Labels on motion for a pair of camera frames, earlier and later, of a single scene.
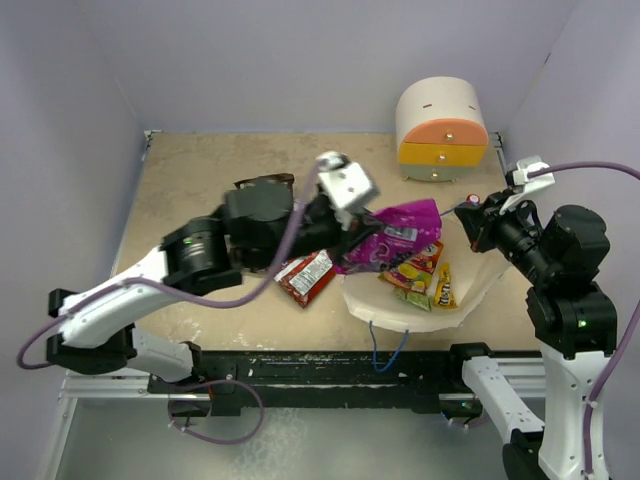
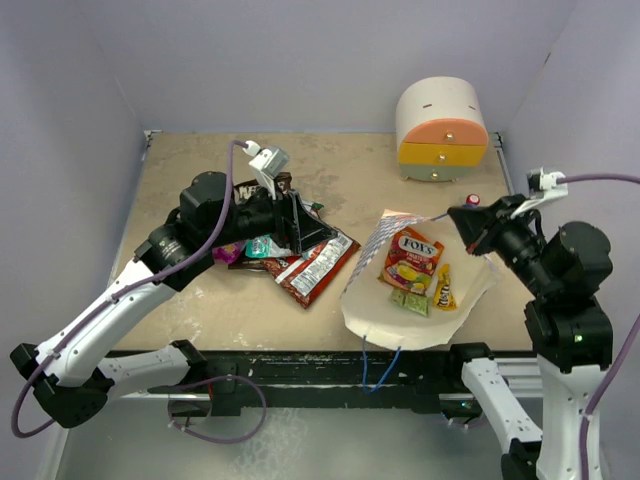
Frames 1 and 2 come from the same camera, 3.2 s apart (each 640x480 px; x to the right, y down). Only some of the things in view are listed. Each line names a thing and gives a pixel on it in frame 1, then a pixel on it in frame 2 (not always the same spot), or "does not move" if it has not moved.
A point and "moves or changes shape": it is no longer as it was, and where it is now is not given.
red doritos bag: [307, 276] does not move
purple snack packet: [401, 230] moves or changes shape
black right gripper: [486, 217] does not move
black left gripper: [362, 226] to [293, 223]
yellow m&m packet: [443, 297] does not move
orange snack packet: [415, 272] does not move
